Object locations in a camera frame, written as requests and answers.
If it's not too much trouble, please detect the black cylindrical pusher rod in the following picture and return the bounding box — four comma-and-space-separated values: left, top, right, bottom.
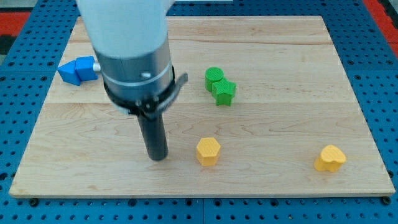
137, 114, 169, 161

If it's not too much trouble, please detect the yellow hexagon block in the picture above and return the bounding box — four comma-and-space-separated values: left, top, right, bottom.
197, 138, 221, 167

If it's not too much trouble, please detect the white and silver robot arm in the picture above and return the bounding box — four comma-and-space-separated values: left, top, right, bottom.
76, 0, 179, 161

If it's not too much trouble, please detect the yellow heart block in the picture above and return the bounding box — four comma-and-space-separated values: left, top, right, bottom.
313, 145, 346, 172

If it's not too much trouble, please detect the black clamp band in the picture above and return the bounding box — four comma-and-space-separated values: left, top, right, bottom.
104, 67, 188, 119

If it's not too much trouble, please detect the green star block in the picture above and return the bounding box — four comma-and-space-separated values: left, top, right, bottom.
211, 78, 236, 106

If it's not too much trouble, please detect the green cylinder block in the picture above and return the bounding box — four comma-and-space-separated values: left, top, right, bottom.
205, 67, 224, 92

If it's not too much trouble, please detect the blue cube block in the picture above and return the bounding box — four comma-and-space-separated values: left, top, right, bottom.
75, 56, 98, 82

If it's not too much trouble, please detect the blue triangle block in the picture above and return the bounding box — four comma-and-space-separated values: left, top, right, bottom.
57, 60, 81, 86

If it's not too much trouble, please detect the wooden board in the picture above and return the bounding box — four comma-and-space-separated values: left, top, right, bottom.
9, 16, 396, 198

